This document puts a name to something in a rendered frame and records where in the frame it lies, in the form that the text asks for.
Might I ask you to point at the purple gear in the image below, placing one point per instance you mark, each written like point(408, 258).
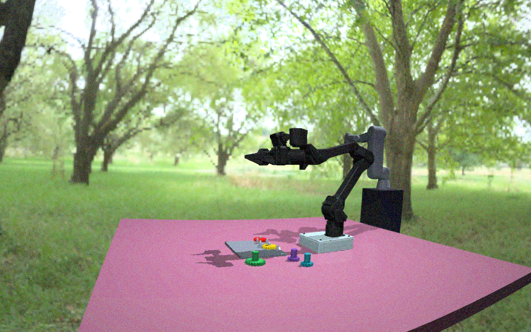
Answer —
point(293, 256)

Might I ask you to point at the teal gear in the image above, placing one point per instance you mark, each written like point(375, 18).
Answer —
point(307, 262)

